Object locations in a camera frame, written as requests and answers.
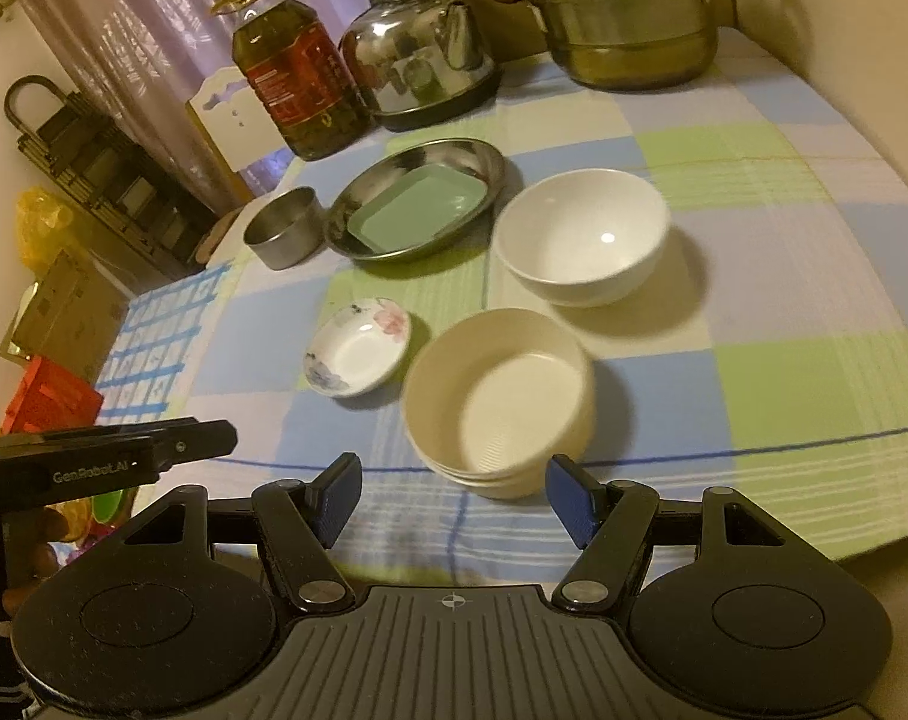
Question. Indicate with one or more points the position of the cooking oil bottle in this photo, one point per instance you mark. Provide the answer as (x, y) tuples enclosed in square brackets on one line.
[(304, 82)]

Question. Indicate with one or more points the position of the cardboard box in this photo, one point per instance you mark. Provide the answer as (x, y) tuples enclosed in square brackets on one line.
[(67, 307)]

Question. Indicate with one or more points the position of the white ceramic bowl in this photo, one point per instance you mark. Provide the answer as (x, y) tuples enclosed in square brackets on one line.
[(581, 240)]

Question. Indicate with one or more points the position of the sheer pink curtain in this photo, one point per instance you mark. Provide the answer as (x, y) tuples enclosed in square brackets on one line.
[(146, 22)]

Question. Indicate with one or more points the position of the white chair back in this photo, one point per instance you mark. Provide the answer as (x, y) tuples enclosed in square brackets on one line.
[(217, 127)]

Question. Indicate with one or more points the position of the stainless steel kettle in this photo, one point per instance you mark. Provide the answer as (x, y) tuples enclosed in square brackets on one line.
[(409, 60)]

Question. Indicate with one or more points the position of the small stainless steel bowl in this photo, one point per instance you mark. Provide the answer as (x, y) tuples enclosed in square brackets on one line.
[(285, 236)]

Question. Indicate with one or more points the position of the stainless steel steamer pot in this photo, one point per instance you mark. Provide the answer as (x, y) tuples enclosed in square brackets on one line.
[(626, 22)]

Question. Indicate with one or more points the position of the small floral dish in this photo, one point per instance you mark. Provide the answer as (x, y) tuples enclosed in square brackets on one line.
[(360, 349)]

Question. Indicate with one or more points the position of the cream ribbed bowl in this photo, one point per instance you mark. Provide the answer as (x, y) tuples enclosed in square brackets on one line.
[(506, 397), (461, 476), (499, 493)]

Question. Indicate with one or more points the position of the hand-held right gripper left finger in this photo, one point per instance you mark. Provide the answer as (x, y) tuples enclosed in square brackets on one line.
[(340, 499)]

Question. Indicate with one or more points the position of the yellow plastic bag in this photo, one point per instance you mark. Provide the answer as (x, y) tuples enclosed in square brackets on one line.
[(41, 229)]

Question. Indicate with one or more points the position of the oval stainless steel plate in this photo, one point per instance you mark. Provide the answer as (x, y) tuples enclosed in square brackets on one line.
[(424, 157)]

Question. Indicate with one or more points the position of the blue grid cloth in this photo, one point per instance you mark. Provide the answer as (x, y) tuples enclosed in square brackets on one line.
[(161, 345)]

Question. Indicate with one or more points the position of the green plastic cup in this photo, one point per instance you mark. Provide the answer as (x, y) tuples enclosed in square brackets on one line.
[(108, 514)]

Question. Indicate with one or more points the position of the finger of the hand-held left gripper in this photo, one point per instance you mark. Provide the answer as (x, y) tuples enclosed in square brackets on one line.
[(199, 441)]

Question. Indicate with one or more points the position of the green rectangular plate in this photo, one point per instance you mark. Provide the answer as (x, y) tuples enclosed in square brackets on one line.
[(416, 210)]

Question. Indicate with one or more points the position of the person's left hand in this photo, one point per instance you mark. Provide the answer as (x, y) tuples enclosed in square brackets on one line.
[(32, 555)]

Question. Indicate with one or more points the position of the red plastic crate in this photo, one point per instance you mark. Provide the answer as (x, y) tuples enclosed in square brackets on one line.
[(48, 397)]

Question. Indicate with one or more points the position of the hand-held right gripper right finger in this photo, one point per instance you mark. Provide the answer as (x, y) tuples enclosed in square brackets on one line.
[(568, 499)]

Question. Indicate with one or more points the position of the black metal rack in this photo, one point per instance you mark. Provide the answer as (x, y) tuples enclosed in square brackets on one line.
[(101, 172)]

